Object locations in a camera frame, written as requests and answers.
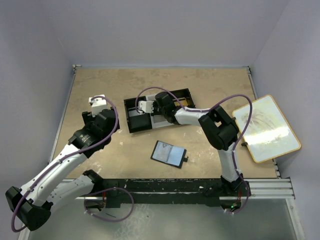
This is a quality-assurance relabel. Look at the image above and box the black and white organizer tray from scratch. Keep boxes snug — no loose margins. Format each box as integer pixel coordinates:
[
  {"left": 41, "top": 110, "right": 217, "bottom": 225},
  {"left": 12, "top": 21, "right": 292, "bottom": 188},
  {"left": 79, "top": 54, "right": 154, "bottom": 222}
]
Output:
[{"left": 123, "top": 88, "right": 196, "bottom": 134}]

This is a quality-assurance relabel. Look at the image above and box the black leather card holder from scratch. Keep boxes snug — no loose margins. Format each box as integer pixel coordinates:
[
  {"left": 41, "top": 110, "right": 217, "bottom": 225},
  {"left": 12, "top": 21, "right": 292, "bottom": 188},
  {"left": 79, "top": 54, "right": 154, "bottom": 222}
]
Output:
[{"left": 150, "top": 140, "right": 189, "bottom": 169}]

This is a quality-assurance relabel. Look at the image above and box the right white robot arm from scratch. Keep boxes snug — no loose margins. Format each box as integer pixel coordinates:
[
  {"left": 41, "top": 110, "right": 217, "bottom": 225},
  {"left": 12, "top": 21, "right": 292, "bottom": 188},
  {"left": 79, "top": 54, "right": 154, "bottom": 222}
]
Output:
[{"left": 155, "top": 92, "right": 243, "bottom": 191}]

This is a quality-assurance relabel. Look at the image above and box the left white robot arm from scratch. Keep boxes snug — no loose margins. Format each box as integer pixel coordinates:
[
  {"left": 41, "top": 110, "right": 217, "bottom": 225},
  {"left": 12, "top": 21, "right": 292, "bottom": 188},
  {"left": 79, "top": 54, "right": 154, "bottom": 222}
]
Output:
[{"left": 5, "top": 108, "right": 120, "bottom": 233}]

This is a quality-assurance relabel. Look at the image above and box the gold credit card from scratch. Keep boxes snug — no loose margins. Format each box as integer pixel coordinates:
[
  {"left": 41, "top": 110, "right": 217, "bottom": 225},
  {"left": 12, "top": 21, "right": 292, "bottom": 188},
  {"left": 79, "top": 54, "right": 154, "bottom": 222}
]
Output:
[{"left": 173, "top": 97, "right": 188, "bottom": 107}]

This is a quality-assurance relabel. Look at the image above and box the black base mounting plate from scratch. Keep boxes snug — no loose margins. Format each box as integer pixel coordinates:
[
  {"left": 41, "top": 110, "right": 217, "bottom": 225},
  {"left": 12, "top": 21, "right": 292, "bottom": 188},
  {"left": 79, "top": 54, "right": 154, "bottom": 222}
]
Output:
[{"left": 84, "top": 178, "right": 251, "bottom": 208}]

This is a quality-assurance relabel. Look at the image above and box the white board with wood rim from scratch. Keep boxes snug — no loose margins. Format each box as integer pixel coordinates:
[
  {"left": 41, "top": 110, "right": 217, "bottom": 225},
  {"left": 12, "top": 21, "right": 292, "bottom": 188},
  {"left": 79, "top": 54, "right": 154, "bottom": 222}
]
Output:
[{"left": 232, "top": 95, "right": 301, "bottom": 164}]

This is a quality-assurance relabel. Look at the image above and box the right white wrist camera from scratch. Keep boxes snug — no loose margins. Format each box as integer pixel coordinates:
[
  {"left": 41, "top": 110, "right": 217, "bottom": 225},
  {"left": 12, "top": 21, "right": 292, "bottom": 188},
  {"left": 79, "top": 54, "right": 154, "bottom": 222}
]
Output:
[{"left": 138, "top": 100, "right": 154, "bottom": 114}]

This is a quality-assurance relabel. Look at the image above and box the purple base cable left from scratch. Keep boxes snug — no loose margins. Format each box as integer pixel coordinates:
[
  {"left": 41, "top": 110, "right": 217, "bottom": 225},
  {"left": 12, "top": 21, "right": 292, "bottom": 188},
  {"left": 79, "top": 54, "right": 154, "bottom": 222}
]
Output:
[{"left": 83, "top": 187, "right": 135, "bottom": 222}]

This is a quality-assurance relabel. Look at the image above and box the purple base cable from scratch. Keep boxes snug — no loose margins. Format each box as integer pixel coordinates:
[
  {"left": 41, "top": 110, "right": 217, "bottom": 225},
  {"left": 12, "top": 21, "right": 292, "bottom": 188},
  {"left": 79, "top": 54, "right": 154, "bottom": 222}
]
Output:
[
  {"left": 83, "top": 187, "right": 135, "bottom": 222},
  {"left": 223, "top": 178, "right": 250, "bottom": 215}
]

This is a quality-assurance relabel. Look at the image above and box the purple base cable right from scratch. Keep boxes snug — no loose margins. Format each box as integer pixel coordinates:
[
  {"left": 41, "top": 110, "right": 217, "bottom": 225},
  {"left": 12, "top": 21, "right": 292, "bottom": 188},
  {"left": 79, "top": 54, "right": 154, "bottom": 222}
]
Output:
[{"left": 223, "top": 178, "right": 250, "bottom": 215}]

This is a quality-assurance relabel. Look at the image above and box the aluminium frame rail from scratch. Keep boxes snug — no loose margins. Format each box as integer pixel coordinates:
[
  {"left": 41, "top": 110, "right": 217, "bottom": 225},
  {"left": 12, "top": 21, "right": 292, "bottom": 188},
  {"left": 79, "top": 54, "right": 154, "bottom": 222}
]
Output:
[{"left": 19, "top": 178, "right": 306, "bottom": 240}]

